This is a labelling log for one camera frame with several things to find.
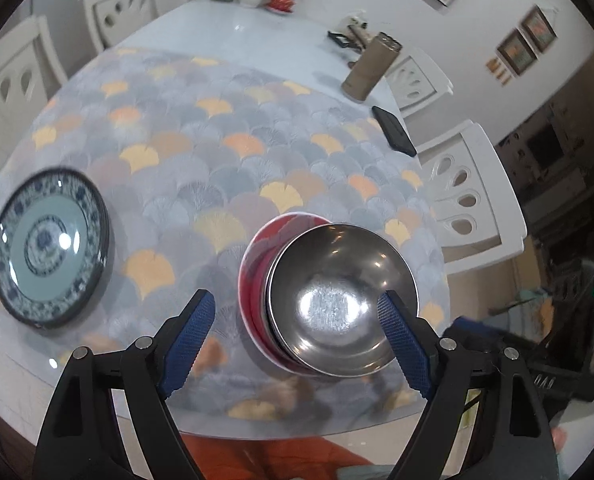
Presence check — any orange clothing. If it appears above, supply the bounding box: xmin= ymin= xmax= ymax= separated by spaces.
xmin=178 ymin=434 xmax=394 ymax=480

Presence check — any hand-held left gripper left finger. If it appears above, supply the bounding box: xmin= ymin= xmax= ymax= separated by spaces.
xmin=33 ymin=289 xmax=216 ymax=480

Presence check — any small framed wall picture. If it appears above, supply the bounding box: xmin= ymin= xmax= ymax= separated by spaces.
xmin=520 ymin=5 xmax=558 ymax=52
xmin=496 ymin=30 xmax=537 ymax=77

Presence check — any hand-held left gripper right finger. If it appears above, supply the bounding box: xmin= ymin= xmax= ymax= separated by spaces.
xmin=377 ymin=290 xmax=560 ymax=480

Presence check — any small ornament on black base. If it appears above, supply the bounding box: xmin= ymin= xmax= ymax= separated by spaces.
xmin=327 ymin=11 xmax=374 ymax=54

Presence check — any dark shelf unit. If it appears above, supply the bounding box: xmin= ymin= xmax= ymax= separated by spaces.
xmin=496 ymin=94 xmax=594 ymax=266

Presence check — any large blue floral plate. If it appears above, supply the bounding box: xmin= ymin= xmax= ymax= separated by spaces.
xmin=0 ymin=169 xmax=112 ymax=331

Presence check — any black smartphone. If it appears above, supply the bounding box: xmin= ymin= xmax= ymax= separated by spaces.
xmin=371 ymin=105 xmax=418 ymax=158

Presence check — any small orange wall decoration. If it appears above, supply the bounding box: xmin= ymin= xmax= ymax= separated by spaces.
xmin=485 ymin=57 xmax=512 ymax=84

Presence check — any fan-patterned table mat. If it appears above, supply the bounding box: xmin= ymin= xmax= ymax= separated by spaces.
xmin=0 ymin=47 xmax=451 ymax=422

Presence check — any stainless steel bowl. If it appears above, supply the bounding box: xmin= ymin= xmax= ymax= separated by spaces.
xmin=265 ymin=223 xmax=421 ymax=379

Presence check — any tan insulated tumbler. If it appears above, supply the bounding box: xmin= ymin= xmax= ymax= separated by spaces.
xmin=340 ymin=31 xmax=403 ymax=102

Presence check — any white dining chair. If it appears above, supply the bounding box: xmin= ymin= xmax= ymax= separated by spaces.
xmin=0 ymin=15 xmax=69 ymax=161
xmin=78 ymin=0 xmax=164 ymax=54
xmin=383 ymin=47 xmax=454 ymax=120
xmin=416 ymin=120 xmax=528 ymax=277

